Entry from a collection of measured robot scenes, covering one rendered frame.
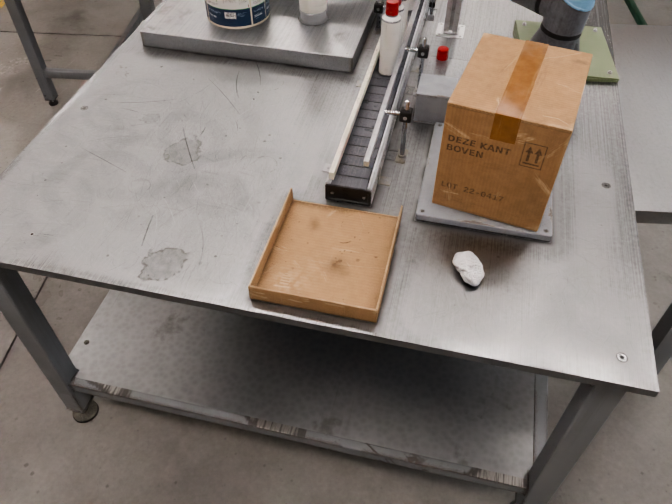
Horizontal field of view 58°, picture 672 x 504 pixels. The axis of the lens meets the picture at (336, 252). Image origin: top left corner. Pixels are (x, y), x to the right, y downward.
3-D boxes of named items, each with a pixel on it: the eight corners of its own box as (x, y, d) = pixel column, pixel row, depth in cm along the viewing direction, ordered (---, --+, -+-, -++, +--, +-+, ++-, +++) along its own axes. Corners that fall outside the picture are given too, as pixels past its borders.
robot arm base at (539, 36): (523, 38, 185) (532, 8, 177) (572, 43, 185) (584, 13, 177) (528, 68, 176) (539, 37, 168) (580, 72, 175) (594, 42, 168)
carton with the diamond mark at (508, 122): (465, 129, 157) (484, 31, 137) (559, 152, 151) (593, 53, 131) (431, 203, 138) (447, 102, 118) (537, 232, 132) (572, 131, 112)
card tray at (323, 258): (291, 200, 142) (290, 187, 139) (401, 218, 138) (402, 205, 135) (249, 298, 122) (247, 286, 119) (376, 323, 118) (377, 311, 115)
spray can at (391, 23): (380, 66, 172) (384, -5, 157) (398, 68, 171) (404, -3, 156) (376, 75, 169) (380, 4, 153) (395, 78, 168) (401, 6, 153)
